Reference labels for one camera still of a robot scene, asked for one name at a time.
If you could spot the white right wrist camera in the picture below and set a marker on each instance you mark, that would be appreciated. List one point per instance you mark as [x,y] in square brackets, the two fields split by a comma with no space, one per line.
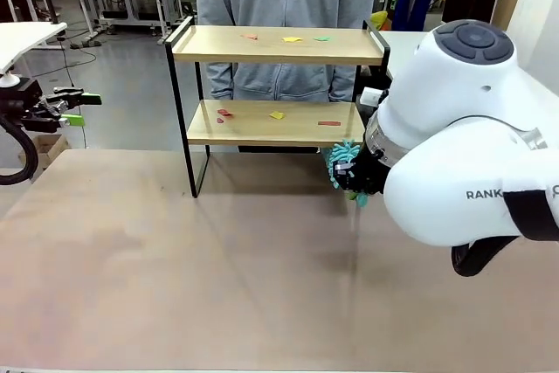
[371,97]

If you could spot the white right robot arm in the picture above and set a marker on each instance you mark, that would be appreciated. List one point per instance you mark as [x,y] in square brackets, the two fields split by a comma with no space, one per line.
[454,128]

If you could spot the yellow-green bag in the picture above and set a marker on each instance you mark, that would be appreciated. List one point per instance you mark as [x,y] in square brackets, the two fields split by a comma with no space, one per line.
[380,20]

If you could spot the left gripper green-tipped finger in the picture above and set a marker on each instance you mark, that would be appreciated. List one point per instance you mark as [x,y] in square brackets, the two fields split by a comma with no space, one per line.
[85,98]
[72,120]

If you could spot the two-tier wooden shelf black frame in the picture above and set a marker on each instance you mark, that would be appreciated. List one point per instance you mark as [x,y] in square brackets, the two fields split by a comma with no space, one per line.
[275,47]

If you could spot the orange-red paper scrap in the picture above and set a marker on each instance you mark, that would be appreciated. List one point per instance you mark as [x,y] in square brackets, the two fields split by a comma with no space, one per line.
[252,36]

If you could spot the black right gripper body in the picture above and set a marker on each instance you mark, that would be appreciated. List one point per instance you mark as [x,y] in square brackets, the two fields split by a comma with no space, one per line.
[371,176]

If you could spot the cardboard box on floor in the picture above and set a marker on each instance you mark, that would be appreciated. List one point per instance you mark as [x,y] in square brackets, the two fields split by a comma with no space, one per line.
[43,148]

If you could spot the person's right forearm grey sleeve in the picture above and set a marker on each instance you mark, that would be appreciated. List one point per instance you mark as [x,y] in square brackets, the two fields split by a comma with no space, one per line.
[220,82]

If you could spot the teal chenille duster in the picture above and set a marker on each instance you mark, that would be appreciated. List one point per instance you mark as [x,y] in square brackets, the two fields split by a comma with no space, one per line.
[342,152]

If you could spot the white side desk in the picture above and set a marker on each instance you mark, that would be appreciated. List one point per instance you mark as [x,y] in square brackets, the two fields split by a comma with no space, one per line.
[26,39]

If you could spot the yellow paper scrap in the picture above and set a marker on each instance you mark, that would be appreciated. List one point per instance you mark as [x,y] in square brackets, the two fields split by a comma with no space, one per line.
[291,39]
[277,115]

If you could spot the person's left forearm grey sleeve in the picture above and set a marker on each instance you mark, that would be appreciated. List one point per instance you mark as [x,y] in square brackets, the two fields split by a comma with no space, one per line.
[342,84]

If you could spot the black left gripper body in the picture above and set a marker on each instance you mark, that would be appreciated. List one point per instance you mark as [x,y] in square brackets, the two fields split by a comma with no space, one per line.
[26,104]

